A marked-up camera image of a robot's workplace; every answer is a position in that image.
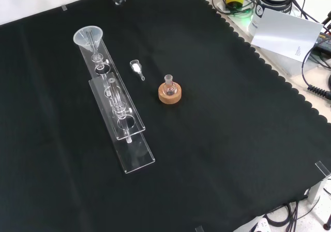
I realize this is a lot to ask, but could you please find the pale board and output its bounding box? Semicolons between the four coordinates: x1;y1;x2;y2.
248;8;324;63

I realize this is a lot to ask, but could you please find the white power strip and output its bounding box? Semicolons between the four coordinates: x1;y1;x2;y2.
249;215;272;232

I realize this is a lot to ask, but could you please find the translucent plastic funnel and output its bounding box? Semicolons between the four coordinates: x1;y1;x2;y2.
73;26;104;61

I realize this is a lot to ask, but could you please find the black power supply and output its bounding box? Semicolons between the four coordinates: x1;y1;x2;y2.
314;31;331;52

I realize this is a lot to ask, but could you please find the black floor cable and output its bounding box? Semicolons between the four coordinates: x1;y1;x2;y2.
263;199;323;232

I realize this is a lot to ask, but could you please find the black bench cloth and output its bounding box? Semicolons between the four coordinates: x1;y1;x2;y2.
0;0;331;232

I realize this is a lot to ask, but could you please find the aluminium corner bracket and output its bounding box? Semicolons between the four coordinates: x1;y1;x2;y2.
309;161;331;204

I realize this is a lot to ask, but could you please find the black coiled cable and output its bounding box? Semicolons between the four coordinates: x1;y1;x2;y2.
301;45;331;99

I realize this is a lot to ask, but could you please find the cork ring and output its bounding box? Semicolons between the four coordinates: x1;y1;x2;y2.
158;83;183;105

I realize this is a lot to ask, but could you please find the black bench cable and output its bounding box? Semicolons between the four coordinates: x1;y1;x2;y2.
291;0;323;24

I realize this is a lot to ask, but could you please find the clear acrylic funnel stand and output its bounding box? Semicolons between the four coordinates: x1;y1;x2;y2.
77;36;156;175

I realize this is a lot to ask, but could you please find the small glass round-bottom flask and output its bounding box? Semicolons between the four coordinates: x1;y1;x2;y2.
163;74;178;97

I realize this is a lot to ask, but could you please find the white box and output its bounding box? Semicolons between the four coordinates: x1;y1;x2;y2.
278;52;311;77

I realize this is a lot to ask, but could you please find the glass weighing funnel with powder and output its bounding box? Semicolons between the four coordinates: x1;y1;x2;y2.
129;59;146;82

